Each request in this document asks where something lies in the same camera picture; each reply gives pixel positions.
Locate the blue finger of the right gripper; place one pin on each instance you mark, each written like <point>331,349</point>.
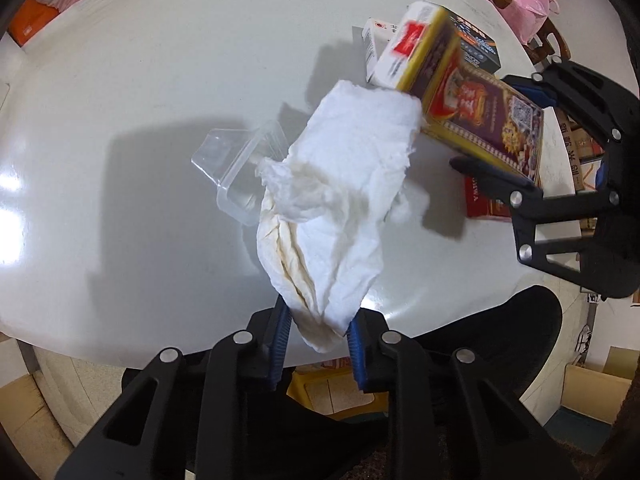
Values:
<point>493,182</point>
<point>587,108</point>

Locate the purple gold poker card box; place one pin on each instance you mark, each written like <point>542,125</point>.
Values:
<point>468,109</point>

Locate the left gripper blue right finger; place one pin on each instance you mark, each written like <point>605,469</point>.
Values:
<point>357,338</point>

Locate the white tissue paper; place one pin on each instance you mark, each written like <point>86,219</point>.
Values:
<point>326,203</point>

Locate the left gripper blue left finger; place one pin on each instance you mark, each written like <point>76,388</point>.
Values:
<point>278,331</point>

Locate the person's black trousers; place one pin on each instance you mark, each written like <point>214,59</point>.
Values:
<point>454,406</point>

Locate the orange bag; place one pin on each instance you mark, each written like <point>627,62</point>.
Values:
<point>29,19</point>

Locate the white blue medicine box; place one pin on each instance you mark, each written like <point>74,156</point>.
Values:
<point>375,36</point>

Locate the black orange box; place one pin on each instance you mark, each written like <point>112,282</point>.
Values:
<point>478,49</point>

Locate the red cigarette box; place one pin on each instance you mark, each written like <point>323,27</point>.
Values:
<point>480,207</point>

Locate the cardboard boxes on floor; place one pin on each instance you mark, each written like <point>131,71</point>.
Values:
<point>592,399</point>

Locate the yellow plastic stool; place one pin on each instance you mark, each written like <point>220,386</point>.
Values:
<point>328,388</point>

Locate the clear plastic tray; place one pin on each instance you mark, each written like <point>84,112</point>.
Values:
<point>230,157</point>

